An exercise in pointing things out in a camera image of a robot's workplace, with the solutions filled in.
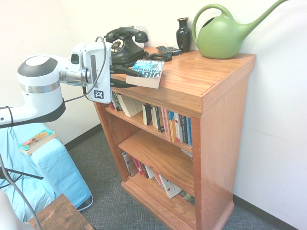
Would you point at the wooden bookshelf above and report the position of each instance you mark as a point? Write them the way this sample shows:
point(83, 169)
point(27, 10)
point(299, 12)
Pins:
point(216, 119)

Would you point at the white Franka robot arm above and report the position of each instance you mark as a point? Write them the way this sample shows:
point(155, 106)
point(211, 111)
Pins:
point(40, 81)

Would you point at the green cover book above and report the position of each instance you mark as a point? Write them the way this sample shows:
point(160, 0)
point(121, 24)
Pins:
point(188, 197)

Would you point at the red spine book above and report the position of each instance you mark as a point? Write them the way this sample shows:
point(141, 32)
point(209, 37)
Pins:
point(138, 167)

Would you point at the green plastic watering can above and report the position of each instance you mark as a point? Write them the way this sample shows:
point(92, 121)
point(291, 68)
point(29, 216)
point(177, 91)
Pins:
point(220, 38)

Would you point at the loose papers on shelf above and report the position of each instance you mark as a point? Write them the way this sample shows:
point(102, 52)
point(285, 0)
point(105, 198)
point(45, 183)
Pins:
point(187, 153)

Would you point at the blue spine books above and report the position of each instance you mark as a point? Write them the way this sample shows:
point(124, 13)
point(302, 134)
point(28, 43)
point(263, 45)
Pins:
point(189, 131)

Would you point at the black remote control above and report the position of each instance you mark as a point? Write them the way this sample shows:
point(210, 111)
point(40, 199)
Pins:
point(169, 49)

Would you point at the leaning book with beige pages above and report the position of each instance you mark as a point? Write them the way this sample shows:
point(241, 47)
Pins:
point(130, 105)

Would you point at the light blue covered armchair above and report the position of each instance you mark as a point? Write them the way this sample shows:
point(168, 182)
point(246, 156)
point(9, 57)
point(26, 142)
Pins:
point(55, 163)

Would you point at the black tripod stand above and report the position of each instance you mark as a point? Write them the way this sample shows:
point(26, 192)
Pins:
point(21, 173)

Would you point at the black spine book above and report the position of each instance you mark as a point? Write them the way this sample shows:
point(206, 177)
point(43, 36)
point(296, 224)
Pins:
point(183, 129)

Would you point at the white book with red marks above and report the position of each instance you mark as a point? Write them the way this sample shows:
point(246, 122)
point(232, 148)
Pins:
point(170, 187)

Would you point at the black vintage rotary telephone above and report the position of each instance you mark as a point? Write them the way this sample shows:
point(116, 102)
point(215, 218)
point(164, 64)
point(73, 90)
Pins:
point(124, 50)

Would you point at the blue Darwin's Radio paperback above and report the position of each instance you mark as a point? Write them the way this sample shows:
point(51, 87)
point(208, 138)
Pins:
point(149, 72)

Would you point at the salmon orange spine book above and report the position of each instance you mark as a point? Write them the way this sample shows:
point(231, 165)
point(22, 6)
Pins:
point(166, 124)

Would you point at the rustic brown wooden table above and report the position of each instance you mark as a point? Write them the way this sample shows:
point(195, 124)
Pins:
point(60, 213)

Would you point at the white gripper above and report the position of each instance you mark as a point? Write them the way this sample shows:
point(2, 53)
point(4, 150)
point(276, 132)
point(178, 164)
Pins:
point(98, 72)

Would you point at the small black vase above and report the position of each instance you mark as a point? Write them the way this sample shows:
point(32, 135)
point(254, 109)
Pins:
point(184, 36)

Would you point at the green and orange paperback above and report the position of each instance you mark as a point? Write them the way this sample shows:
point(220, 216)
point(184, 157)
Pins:
point(36, 141)

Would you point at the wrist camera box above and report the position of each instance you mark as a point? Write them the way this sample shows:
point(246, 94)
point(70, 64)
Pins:
point(76, 57)

